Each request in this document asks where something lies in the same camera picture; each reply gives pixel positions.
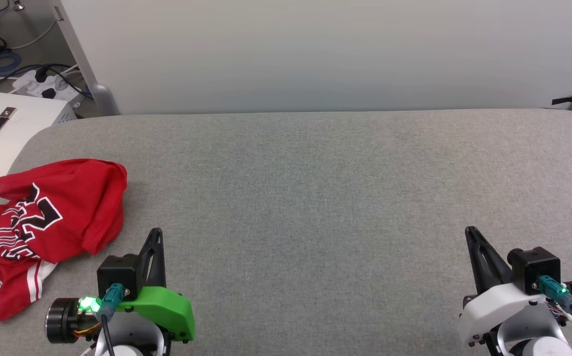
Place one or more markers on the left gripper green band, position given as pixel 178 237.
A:
pixel 162 306

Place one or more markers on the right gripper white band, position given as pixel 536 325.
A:
pixel 494 311

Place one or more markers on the red basketball jersey white sleeves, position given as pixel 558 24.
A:
pixel 83 198

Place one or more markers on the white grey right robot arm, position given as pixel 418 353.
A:
pixel 548 348

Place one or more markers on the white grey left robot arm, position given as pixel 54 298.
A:
pixel 135 331

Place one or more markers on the grey partition foot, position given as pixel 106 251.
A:
pixel 104 99

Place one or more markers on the white equipment box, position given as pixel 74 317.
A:
pixel 28 116

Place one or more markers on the white power strip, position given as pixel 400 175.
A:
pixel 28 81

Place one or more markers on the white partition panel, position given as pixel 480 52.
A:
pixel 315 54

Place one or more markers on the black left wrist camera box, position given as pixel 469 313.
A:
pixel 118 274

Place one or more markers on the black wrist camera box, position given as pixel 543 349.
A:
pixel 538 267
pixel 118 274

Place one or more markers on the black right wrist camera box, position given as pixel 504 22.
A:
pixel 538 267

